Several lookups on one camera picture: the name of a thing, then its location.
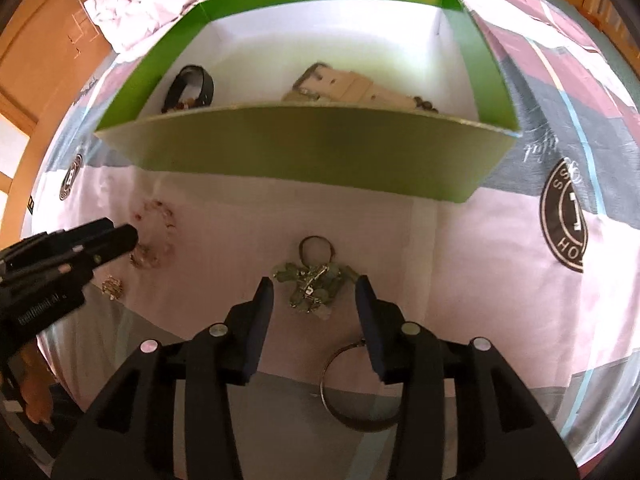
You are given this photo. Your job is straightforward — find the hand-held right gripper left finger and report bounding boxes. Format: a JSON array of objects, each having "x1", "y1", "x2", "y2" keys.
[{"x1": 50, "y1": 276, "x2": 275, "y2": 480}]

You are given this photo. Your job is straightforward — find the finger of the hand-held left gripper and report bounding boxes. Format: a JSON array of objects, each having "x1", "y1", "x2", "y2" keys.
[
  {"x1": 0, "y1": 217, "x2": 115, "y2": 272},
  {"x1": 0, "y1": 225, "x2": 140, "y2": 306}
]

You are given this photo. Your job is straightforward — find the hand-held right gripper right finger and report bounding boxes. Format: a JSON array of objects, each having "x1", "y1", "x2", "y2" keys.
[{"x1": 354, "y1": 275, "x2": 576, "y2": 480}]

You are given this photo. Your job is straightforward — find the small gold flower brooch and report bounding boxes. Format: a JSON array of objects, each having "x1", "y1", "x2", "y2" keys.
[{"x1": 100, "y1": 276, "x2": 125, "y2": 302}]

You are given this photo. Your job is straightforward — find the green stone charm keyring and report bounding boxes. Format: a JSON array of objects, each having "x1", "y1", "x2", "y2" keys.
[{"x1": 271, "y1": 235, "x2": 360, "y2": 320}]

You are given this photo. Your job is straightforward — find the thin metal bangle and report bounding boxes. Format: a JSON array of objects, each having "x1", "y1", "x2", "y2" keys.
[{"x1": 319, "y1": 337, "x2": 401, "y2": 432}]

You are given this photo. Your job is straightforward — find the black wristband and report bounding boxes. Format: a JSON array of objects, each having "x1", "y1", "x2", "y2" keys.
[{"x1": 161, "y1": 65, "x2": 216, "y2": 113}]

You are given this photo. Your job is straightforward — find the green cardboard box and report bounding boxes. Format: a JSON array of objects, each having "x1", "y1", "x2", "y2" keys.
[{"x1": 92, "y1": 0, "x2": 523, "y2": 204}]

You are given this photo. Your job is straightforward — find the cream watch strap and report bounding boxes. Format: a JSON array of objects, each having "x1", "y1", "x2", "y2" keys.
[{"x1": 280, "y1": 61, "x2": 416, "y2": 108}]

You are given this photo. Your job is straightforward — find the person's left hand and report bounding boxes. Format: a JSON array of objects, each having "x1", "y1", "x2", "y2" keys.
[{"x1": 10, "y1": 340, "x2": 56, "y2": 426}]

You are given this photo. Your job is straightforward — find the printed plaid bed sheet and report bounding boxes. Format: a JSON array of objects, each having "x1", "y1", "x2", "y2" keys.
[{"x1": 30, "y1": 0, "x2": 640, "y2": 480}]

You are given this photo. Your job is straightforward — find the pink pillow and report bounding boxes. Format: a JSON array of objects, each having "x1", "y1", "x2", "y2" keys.
[{"x1": 82, "y1": 0, "x2": 281, "y2": 53}]

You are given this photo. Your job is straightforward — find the wooden footboard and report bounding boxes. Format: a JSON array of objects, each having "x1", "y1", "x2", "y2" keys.
[{"x1": 582, "y1": 0, "x2": 636, "y2": 56}]

